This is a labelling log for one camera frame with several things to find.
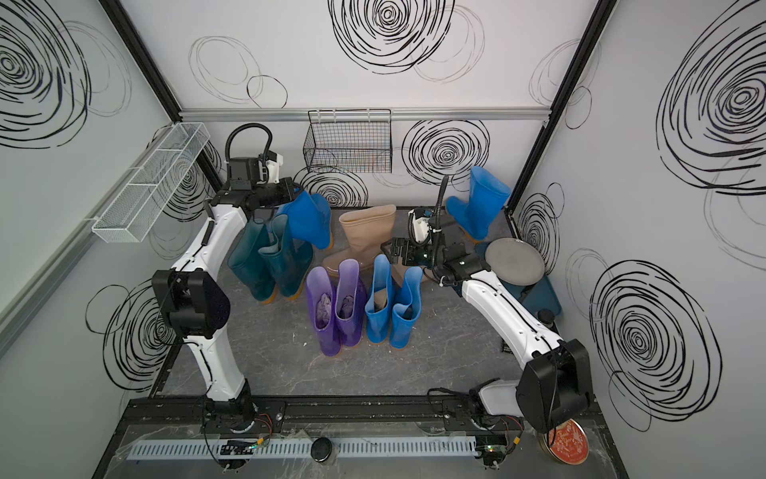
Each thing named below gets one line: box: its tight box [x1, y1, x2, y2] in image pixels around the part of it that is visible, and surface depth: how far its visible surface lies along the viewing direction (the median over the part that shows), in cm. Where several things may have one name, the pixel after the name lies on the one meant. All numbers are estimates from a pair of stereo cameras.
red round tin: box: [538, 418, 590, 466], surface depth 68 cm
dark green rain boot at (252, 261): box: [227, 217, 278, 305], surface depth 82 cm
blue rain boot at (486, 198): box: [445, 165, 512, 242], surface depth 96 cm
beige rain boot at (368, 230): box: [322, 204, 397, 274], surface depth 87 cm
